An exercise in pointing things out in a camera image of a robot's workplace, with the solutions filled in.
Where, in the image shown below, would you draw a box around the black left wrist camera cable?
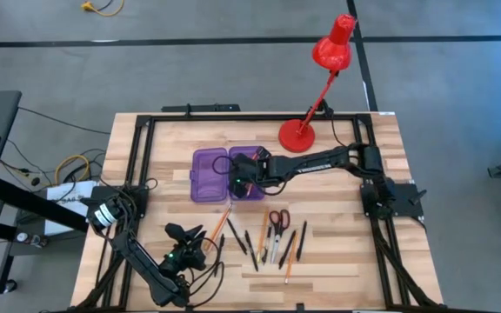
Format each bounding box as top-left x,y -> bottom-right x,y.
188,236 -> 226,309

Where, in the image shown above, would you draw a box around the red desk lamp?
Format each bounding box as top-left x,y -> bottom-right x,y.
277,12 -> 357,155

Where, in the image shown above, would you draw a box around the thin black floor cable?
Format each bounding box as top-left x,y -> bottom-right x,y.
17,106 -> 112,136

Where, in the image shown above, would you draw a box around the yellow cable with plug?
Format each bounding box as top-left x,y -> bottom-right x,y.
80,0 -> 125,17

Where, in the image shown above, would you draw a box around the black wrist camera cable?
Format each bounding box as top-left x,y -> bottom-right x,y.
188,236 -> 226,309
212,155 -> 289,196

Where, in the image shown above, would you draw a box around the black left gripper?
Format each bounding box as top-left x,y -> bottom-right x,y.
158,224 -> 209,279

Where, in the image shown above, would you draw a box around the purple translucent plastic supply box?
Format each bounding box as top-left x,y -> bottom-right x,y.
190,145 -> 267,203

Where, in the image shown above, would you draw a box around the coiled yellow cable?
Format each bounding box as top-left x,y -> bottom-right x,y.
53,154 -> 91,186

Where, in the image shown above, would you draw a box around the orange pencil with yellow eraser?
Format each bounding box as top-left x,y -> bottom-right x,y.
257,207 -> 270,263

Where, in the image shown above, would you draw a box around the black bar with small light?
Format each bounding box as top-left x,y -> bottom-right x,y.
161,103 -> 242,114

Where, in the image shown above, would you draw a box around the white paper box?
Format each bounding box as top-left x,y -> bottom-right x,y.
43,180 -> 99,236

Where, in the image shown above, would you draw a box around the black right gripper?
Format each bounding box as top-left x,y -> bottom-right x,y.
231,152 -> 280,200

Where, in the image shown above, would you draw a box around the black ballpoint pen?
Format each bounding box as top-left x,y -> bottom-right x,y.
278,230 -> 297,270
213,233 -> 226,277
244,230 -> 259,273
297,220 -> 308,262
226,218 -> 248,256

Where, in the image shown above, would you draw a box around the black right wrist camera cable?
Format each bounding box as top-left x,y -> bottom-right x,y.
212,155 -> 289,196

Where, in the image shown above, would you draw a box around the black desk beam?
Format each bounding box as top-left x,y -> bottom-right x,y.
0,176 -> 90,234

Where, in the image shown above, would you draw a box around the small round white device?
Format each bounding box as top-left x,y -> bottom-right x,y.
14,231 -> 50,250

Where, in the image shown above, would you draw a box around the black aluminium table frame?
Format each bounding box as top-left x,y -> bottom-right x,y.
70,112 -> 447,313

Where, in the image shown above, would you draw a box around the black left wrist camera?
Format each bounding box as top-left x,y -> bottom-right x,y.
164,223 -> 186,243

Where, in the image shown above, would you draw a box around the black caster wheel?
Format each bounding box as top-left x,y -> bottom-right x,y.
1,277 -> 19,295

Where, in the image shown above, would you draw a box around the red and black scissors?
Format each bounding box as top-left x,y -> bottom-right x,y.
269,209 -> 291,265

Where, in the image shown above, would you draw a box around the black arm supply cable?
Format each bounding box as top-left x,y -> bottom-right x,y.
329,115 -> 351,149

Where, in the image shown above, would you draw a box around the black clamp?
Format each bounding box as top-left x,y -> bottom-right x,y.
317,99 -> 335,119

